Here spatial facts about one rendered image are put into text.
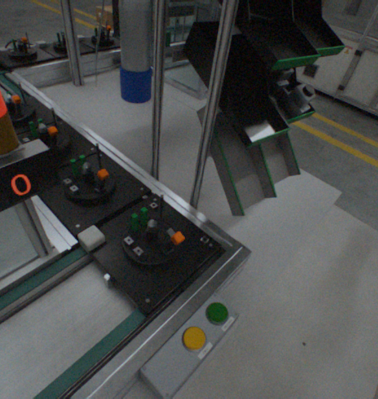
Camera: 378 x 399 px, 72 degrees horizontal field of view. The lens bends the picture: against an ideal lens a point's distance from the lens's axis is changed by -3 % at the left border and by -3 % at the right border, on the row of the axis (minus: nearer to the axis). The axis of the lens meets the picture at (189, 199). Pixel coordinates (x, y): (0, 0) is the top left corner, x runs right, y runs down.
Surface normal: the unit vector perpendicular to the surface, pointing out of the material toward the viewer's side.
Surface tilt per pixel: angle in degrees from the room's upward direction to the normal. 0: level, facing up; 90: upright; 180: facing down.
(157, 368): 0
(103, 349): 0
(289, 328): 0
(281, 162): 45
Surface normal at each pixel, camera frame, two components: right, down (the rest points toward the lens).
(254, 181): 0.51, -0.06
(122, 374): 0.11, -0.70
